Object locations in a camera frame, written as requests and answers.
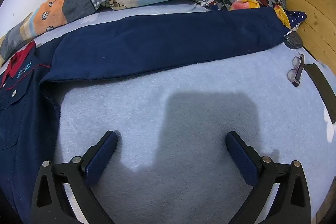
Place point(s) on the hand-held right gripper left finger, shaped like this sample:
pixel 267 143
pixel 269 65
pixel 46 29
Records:
pixel 102 158

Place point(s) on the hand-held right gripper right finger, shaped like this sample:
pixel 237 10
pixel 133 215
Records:
pixel 241 158

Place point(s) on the navy blue work jacket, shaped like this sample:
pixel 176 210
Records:
pixel 157 37

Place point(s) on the light blue fleece bed sheet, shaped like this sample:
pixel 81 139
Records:
pixel 183 108

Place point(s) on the purple framed eyeglasses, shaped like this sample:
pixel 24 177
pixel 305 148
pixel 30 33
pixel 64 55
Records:
pixel 298 69

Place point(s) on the dark grey textured object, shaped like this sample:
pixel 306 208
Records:
pixel 294 40

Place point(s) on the navy polka dot cloth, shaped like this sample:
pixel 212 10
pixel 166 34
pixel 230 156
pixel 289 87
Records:
pixel 298 17

